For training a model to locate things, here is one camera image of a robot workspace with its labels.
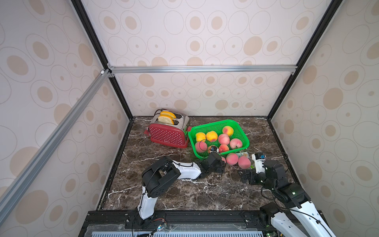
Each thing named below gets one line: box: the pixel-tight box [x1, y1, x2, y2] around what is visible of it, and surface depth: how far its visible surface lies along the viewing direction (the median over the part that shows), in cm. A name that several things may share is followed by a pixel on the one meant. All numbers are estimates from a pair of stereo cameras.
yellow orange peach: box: [222, 125, 234, 137], surface depth 105 cm
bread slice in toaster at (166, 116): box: [157, 110, 177, 122], surface depth 94 cm
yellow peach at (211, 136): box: [205, 130, 218, 143], surface depth 102 cm
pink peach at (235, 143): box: [229, 138, 243, 150], surface depth 98 cm
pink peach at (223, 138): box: [218, 133, 230, 145], surface depth 101 cm
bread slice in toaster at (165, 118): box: [157, 114, 175, 125], surface depth 94 cm
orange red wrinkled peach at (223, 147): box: [218, 143, 230, 153], surface depth 96 cm
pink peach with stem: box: [194, 141, 208, 153], surface depth 96 cm
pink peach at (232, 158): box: [226, 152, 239, 165], surface depth 91 cm
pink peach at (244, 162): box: [237, 155, 252, 170], surface depth 91 cm
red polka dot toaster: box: [144, 113, 192, 149], surface depth 96 cm
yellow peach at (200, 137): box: [195, 132, 206, 142], surface depth 102 cm
